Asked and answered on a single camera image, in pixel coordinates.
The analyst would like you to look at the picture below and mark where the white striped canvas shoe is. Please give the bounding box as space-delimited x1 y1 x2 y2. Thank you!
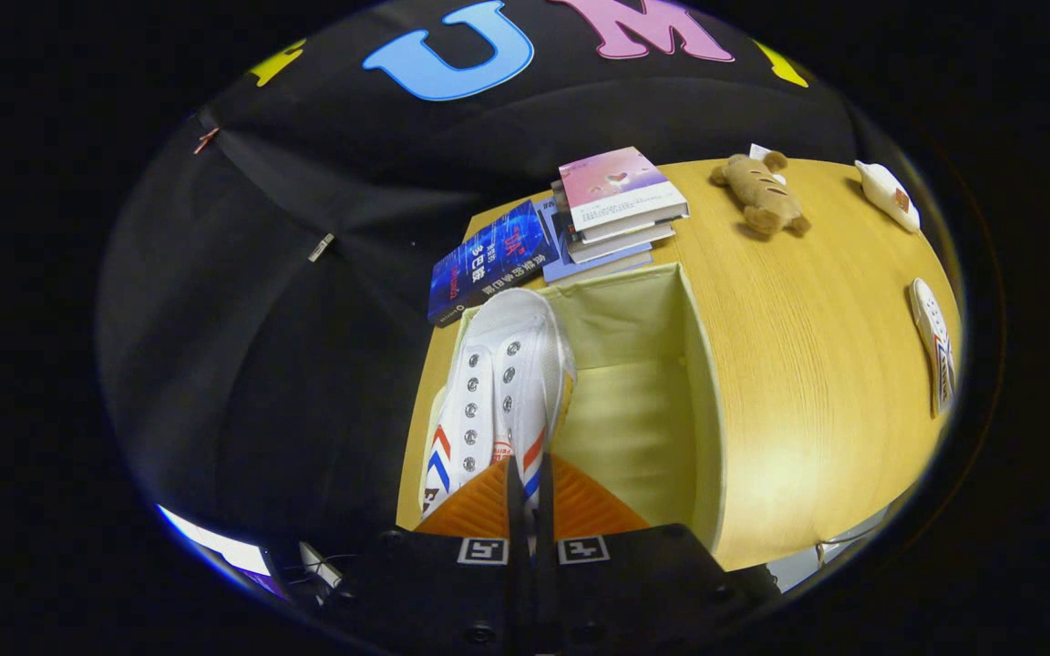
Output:
420 287 578 520
908 278 956 418

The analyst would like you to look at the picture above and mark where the white soft toy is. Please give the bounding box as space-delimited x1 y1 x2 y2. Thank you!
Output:
855 160 922 233

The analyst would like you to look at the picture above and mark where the black backdrop cloth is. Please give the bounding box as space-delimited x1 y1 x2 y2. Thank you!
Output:
97 0 863 566

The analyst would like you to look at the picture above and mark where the brown teddy bear plush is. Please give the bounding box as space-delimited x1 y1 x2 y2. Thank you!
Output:
710 150 810 238

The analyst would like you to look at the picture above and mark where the small white device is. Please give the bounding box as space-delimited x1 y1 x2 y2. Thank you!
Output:
299 542 344 589

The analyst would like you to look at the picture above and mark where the dark blue book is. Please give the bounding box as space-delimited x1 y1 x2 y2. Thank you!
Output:
427 199 561 327

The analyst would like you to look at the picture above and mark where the pink cover book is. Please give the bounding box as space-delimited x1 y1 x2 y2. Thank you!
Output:
558 146 690 240

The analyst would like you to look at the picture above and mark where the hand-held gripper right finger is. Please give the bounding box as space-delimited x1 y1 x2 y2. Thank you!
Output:
532 454 763 656

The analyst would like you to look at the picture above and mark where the beige fabric storage box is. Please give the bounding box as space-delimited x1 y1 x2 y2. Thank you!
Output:
422 262 726 559

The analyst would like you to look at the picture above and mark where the bright white screen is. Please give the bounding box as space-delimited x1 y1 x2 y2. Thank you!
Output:
156 504 273 577

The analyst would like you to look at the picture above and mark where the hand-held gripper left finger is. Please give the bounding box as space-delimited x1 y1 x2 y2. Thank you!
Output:
352 457 533 656

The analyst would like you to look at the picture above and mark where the white-edged stacked book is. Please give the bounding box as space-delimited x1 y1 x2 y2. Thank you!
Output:
551 182 677 265

